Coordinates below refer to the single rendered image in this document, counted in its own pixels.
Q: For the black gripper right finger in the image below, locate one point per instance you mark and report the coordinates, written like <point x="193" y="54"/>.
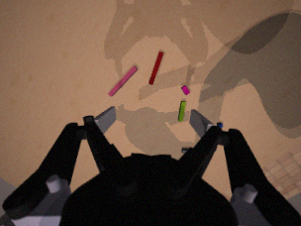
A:
<point x="255" y="200"/>

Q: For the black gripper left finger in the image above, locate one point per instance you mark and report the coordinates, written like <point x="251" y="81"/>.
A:
<point x="39" y="200"/>

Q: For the lime green rod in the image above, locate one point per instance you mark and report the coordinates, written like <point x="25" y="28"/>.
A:
<point x="181" y="111"/>

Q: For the short magenta rod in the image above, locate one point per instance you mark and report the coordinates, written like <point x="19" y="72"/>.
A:
<point x="185" y="89"/>

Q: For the pink rod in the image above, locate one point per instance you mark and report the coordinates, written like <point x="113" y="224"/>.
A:
<point x="123" y="80"/>

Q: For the dark red rod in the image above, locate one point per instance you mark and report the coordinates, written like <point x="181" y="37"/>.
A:
<point x="156" y="66"/>

